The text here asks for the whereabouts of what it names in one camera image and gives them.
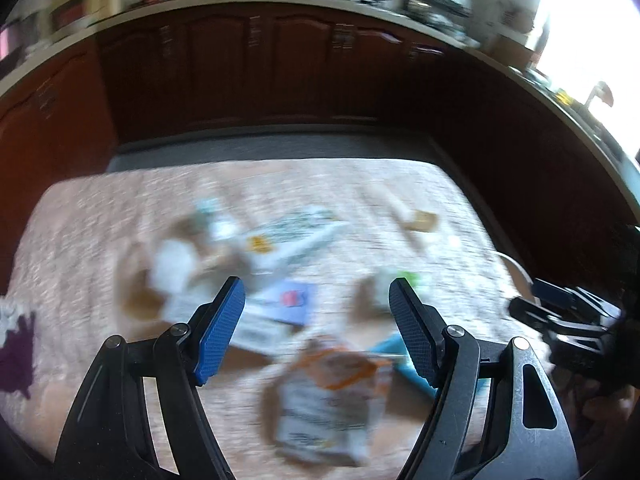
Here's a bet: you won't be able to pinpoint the white pepsi label wrapper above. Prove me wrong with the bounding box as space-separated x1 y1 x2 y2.
230 281 318 358

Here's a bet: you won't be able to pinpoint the white foam block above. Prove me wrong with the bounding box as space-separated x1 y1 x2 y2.
148 238 198 296

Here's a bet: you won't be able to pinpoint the long white green sachet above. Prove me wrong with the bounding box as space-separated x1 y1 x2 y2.
236 205 348 280

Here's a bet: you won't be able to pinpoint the orange white snack bag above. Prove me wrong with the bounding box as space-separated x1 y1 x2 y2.
274 336 394 467

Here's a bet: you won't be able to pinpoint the white round trash bin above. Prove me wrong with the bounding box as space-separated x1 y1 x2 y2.
497 252 540 306

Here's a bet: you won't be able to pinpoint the person's right hand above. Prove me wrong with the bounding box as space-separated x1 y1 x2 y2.
560 375 639 469

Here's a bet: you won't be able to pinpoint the small tan eraser block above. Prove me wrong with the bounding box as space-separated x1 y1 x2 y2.
404 209 439 233

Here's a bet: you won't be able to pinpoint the cream quilted tablecloth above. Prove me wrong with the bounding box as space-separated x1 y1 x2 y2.
0 156 551 480

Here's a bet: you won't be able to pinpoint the lower wooden base cabinets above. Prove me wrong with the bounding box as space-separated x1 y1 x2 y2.
1 0 639 289

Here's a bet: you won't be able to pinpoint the crumpled tissue at table edge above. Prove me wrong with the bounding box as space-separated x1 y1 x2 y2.
0 296 24 347

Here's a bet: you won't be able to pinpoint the cream microwave oven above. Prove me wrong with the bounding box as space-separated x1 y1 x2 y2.
49 0 129 32

